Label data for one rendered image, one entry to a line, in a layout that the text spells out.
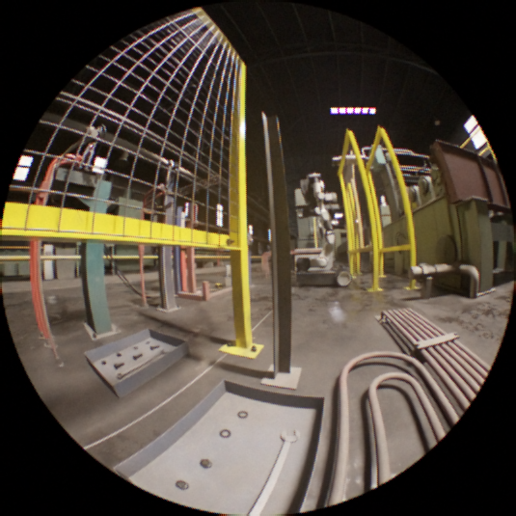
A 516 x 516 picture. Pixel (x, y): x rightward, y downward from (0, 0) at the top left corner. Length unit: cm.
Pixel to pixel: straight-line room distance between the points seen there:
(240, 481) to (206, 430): 14
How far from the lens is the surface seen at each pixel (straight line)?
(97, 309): 96
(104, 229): 33
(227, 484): 36
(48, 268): 611
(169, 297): 128
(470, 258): 180
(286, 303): 43
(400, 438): 44
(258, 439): 40
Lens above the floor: 35
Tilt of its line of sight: 1 degrees up
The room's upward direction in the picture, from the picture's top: 2 degrees counter-clockwise
